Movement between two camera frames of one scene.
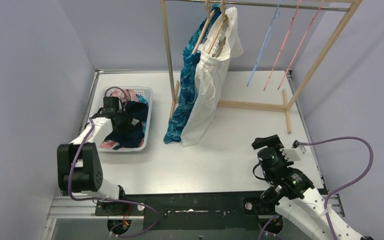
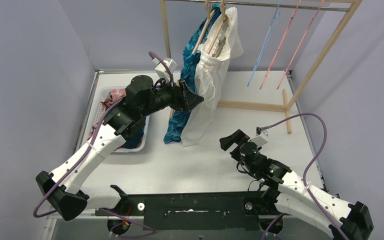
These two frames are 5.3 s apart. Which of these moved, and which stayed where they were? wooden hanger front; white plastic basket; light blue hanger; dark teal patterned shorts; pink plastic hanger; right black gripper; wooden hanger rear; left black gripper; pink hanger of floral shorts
Moved: right black gripper; pink hanger of floral shorts; left black gripper
Stayed: white plastic basket; wooden hanger front; wooden hanger rear; pink plastic hanger; dark teal patterned shorts; light blue hanger
